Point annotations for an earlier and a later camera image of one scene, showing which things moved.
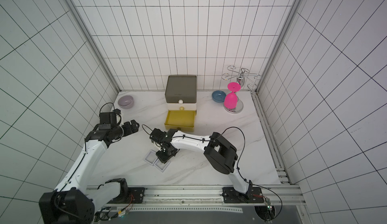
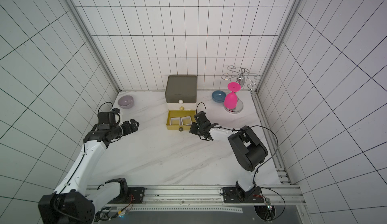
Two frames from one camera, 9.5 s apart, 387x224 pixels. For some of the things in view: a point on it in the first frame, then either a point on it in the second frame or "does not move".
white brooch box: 160,166 to 186,120
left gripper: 129,130 does not move
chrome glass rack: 241,77 does not move
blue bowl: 218,96 does not move
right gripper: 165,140 to 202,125
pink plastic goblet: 231,99 does not move
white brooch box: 151,157 to 175,121
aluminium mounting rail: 206,199 does not move
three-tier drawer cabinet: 181,97 does not move
